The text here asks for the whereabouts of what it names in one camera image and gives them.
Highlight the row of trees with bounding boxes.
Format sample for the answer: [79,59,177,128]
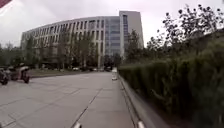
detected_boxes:
[0,32,123,72]

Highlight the scooter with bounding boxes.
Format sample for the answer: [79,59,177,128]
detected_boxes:
[0,67,10,86]
[8,62,32,85]

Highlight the large curved grey building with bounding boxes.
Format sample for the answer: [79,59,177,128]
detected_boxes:
[20,10,145,69]

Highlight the leafy tree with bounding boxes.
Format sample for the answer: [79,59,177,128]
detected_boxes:
[124,3,224,64]

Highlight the robot's own part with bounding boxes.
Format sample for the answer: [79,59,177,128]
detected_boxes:
[73,122,83,128]
[137,120,146,128]

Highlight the green hedge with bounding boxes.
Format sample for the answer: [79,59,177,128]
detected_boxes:
[117,37,224,128]

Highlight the grey paved plaza ground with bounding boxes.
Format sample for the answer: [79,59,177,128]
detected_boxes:
[0,71,138,128]

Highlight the grass strip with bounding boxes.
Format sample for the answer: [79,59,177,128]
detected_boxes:
[28,68,91,79]

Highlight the grey kerb strip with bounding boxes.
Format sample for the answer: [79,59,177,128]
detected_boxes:
[116,73,173,128]

